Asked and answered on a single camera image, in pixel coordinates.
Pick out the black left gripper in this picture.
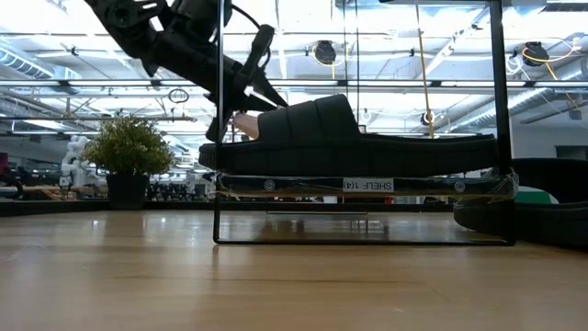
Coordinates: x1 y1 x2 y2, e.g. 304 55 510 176
204 25 289 142

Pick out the pink slide sandal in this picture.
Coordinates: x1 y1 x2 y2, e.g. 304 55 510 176
231 111 261 141

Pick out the black frame wooden shelf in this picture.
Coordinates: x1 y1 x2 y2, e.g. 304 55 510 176
212 0 520 247

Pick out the black slide sandal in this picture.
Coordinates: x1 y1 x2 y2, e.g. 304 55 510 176
198 93 500 178
452 157 588 252

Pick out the green potted plant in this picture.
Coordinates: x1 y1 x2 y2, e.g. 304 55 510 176
81 115 175 211

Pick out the white humanoid robot figure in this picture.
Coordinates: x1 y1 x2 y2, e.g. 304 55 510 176
59 134 93 188

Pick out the black ceiling cable reel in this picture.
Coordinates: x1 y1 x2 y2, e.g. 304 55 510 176
313 40 338 66
522 40 551 68

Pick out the yellow power cable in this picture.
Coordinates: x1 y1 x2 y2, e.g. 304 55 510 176
415 0 436 139

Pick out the black aluminium rig frame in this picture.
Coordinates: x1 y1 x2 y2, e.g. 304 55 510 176
0 199 456 218

